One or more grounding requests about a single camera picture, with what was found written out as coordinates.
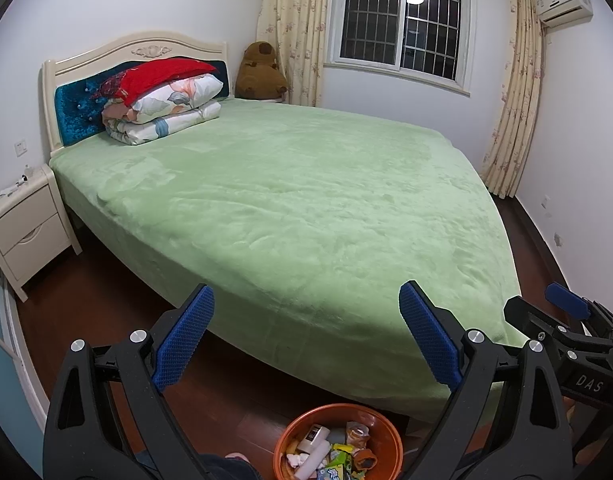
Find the folded floral quilt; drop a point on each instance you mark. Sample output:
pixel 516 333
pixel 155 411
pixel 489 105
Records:
pixel 181 95
pixel 161 127

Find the green snack packet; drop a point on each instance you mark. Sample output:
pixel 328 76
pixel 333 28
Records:
pixel 340 460

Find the crumpled white tissue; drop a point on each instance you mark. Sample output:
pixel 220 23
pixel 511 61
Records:
pixel 297 460

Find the barred window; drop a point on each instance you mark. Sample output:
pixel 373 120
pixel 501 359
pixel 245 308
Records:
pixel 401 20

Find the brown plush bear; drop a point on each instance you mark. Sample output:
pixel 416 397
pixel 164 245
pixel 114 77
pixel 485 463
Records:
pixel 259 72

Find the pink slipper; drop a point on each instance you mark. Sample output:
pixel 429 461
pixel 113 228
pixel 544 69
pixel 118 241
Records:
pixel 236 457

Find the person's left leg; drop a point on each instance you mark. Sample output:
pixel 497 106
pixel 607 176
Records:
pixel 231 471

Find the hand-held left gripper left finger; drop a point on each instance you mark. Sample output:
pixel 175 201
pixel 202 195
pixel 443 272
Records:
pixel 184 340

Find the cream and blue headboard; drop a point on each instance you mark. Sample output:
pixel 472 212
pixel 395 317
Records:
pixel 76 110

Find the small white box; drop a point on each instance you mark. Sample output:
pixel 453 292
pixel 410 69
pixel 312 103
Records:
pixel 314 437

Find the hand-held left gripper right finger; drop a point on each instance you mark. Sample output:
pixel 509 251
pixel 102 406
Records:
pixel 429 340

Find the orange plastic trash bin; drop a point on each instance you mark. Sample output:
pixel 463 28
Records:
pixel 391 452

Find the white air conditioner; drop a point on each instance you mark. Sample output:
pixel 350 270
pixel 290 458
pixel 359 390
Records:
pixel 563 5

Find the orange white snack wrapper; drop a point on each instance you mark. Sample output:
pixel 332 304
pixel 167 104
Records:
pixel 359 434

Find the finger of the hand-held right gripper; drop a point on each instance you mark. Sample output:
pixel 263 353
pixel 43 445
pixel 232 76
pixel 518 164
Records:
pixel 528 317
pixel 568 301

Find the bed with green cover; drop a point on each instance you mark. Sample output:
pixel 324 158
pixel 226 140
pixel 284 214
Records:
pixel 296 200

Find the white plastic tube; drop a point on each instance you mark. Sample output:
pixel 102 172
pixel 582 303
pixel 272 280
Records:
pixel 314 462

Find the floral cream curtain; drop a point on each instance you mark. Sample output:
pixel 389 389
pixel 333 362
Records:
pixel 516 100
pixel 299 30

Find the white wall switch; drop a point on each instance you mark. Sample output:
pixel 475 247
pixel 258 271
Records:
pixel 22 148

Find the cream nightstand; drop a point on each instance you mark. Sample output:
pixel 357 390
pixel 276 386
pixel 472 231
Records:
pixel 29 240

